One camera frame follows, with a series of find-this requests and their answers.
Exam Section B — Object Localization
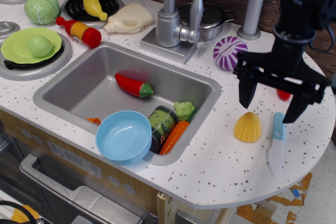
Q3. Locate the yellow toy corn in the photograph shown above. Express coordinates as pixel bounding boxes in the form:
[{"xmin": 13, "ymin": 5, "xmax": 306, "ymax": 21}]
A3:
[{"xmin": 234, "ymin": 112, "xmax": 261, "ymax": 143}]

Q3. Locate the red white toy cheese wedge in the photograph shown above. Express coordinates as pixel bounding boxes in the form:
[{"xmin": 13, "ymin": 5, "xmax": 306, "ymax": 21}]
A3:
[{"xmin": 276, "ymin": 89, "xmax": 292, "ymax": 101}]

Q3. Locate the small orange toy piece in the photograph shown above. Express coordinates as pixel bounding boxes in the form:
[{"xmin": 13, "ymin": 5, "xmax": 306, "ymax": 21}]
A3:
[{"xmin": 86, "ymin": 118, "xmax": 101, "ymax": 125}]

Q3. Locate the light blue plastic bowl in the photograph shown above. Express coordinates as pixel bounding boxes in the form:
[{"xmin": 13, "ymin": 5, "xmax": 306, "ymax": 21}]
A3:
[{"xmin": 96, "ymin": 111, "xmax": 152, "ymax": 165}]

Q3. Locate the silver toy sink basin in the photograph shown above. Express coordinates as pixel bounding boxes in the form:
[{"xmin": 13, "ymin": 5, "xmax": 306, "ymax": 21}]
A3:
[{"xmin": 33, "ymin": 42, "xmax": 222, "ymax": 165}]

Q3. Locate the green toy cabbage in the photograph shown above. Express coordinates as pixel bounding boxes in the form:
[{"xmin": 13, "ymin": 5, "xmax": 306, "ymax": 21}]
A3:
[{"xmin": 24, "ymin": 0, "xmax": 60, "ymax": 25}]

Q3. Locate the silver toy cooking pot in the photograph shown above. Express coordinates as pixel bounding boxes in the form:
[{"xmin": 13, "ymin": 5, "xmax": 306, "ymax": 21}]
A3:
[{"xmin": 175, "ymin": 1, "xmax": 235, "ymax": 42}]

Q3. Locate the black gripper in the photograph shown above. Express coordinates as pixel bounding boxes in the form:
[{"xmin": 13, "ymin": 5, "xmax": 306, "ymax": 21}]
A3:
[{"xmin": 234, "ymin": 38, "xmax": 331, "ymax": 124}]

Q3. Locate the red toy chili pepper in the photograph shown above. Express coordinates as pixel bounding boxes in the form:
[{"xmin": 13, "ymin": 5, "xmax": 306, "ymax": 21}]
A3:
[{"xmin": 114, "ymin": 73, "xmax": 155, "ymax": 98}]

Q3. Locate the red toy ketchup bottle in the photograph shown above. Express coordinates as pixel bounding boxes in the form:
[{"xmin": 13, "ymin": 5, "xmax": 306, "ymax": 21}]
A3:
[{"xmin": 56, "ymin": 17, "xmax": 102, "ymax": 48}]

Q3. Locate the yellow object bottom left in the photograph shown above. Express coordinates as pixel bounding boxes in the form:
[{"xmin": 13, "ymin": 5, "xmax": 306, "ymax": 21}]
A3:
[{"xmin": 10, "ymin": 205, "xmax": 40, "ymax": 223}]

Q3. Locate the grey stove knob left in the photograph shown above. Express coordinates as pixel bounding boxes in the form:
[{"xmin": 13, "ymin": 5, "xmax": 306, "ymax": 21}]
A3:
[{"xmin": 0, "ymin": 21, "xmax": 20, "ymax": 39}]

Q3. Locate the light green plastic plate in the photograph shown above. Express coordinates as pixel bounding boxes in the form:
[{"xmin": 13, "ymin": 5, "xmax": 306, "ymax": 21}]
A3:
[{"xmin": 1, "ymin": 28, "xmax": 62, "ymax": 64}]

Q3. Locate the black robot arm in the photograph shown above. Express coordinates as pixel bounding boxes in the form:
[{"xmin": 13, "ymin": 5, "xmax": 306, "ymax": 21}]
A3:
[{"xmin": 234, "ymin": 0, "xmax": 335, "ymax": 124}]

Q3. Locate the green toy food can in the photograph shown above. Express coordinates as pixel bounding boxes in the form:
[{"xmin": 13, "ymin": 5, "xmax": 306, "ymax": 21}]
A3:
[{"xmin": 148, "ymin": 105, "xmax": 179, "ymax": 154}]

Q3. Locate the yellow toy banana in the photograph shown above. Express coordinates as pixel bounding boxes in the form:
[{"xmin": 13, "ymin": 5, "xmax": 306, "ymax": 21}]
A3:
[{"xmin": 83, "ymin": 0, "xmax": 107, "ymax": 21}]

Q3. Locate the silver toy faucet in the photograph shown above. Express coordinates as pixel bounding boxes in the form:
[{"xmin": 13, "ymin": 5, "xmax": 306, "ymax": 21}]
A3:
[{"xmin": 140, "ymin": 0, "xmax": 203, "ymax": 64}]

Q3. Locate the toy knife blue handle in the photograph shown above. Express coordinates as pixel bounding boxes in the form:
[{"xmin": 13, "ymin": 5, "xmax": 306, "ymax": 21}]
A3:
[{"xmin": 268, "ymin": 112, "xmax": 285, "ymax": 178}]

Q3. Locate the purple white toy onion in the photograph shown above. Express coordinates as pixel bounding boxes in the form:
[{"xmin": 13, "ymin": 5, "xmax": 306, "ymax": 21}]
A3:
[{"xmin": 213, "ymin": 36, "xmax": 248, "ymax": 71}]

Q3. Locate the black cable bottom left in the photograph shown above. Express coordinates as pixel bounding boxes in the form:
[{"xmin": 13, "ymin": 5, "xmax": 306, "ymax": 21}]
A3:
[{"xmin": 0, "ymin": 200, "xmax": 37, "ymax": 224}]

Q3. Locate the pale green toy fruit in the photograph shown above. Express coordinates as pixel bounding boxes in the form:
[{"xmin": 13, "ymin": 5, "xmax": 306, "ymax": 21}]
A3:
[{"xmin": 27, "ymin": 35, "xmax": 55, "ymax": 57}]

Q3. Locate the light green toy broccoli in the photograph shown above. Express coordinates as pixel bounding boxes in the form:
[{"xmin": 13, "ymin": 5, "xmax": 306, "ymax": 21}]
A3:
[{"xmin": 173, "ymin": 101, "xmax": 195, "ymax": 121}]

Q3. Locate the front left stove burner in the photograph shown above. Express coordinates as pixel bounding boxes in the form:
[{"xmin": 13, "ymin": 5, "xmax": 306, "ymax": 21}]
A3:
[{"xmin": 1, "ymin": 33, "xmax": 72, "ymax": 81}]

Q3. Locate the orange toy carrot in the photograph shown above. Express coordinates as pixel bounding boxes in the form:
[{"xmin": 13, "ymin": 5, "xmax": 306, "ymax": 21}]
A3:
[{"xmin": 159, "ymin": 121, "xmax": 190, "ymax": 155}]

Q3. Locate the back right stove burner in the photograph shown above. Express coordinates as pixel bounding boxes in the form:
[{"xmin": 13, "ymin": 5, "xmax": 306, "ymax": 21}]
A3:
[{"xmin": 60, "ymin": 0, "xmax": 124, "ymax": 29}]

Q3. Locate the cream toy milk jug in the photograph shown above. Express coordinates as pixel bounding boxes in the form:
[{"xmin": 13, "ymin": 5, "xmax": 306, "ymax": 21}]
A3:
[{"xmin": 103, "ymin": 3, "xmax": 153, "ymax": 33}]

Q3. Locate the grey vertical support pole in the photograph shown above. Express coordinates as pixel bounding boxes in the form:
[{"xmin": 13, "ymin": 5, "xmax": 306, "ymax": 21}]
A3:
[{"xmin": 237, "ymin": 0, "xmax": 264, "ymax": 40}]

